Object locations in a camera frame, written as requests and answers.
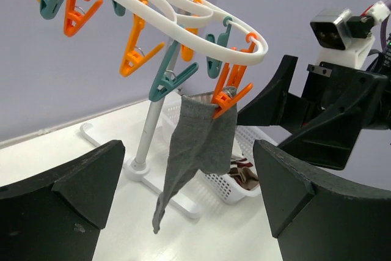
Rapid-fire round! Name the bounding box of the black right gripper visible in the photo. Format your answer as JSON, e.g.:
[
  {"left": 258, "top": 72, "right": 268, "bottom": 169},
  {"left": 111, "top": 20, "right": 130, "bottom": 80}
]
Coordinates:
[{"left": 236, "top": 55, "right": 390, "bottom": 171}]

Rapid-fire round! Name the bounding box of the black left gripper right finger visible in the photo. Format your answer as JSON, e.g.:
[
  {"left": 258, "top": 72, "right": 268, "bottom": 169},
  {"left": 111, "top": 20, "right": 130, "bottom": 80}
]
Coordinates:
[{"left": 253, "top": 140, "right": 390, "bottom": 260}]

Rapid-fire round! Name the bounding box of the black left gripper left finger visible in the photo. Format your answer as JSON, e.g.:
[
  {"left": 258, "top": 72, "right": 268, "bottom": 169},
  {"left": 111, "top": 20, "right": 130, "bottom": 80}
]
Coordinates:
[{"left": 1, "top": 140, "right": 125, "bottom": 261}]

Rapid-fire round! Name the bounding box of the orange clip holding sock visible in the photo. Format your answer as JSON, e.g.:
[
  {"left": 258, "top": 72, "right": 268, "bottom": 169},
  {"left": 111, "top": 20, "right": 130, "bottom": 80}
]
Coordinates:
[{"left": 210, "top": 32, "right": 254, "bottom": 120}]

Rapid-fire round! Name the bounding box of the grey sock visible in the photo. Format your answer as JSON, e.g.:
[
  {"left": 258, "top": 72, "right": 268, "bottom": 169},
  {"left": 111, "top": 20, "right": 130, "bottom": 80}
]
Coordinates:
[{"left": 152, "top": 92, "right": 238, "bottom": 234}]

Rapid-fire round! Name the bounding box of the white clip hanger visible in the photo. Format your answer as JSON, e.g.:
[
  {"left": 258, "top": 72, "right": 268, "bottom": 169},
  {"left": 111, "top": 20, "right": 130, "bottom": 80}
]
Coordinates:
[{"left": 21, "top": 0, "right": 269, "bottom": 120}]

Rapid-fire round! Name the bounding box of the teal clip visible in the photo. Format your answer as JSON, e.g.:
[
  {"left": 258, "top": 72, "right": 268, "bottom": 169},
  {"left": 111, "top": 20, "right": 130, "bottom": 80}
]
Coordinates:
[{"left": 148, "top": 40, "right": 199, "bottom": 102}]

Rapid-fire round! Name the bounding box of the striped maroon white sock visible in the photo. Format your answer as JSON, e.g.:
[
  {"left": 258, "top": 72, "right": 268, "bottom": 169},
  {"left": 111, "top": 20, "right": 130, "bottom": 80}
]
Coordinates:
[{"left": 228, "top": 157, "right": 259, "bottom": 191}]

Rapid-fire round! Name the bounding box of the white clothes rack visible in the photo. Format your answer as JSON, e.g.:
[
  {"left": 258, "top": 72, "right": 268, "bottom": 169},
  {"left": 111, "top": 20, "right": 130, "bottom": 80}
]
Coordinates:
[{"left": 79, "top": 49, "right": 200, "bottom": 219}]

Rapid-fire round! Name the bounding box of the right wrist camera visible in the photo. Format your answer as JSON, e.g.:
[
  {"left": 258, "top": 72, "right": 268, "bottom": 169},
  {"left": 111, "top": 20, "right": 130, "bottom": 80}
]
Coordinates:
[{"left": 310, "top": 1, "right": 390, "bottom": 70}]

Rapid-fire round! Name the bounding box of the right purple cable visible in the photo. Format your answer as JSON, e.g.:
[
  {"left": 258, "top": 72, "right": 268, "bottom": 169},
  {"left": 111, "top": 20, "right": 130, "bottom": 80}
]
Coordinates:
[{"left": 378, "top": 0, "right": 391, "bottom": 51}]

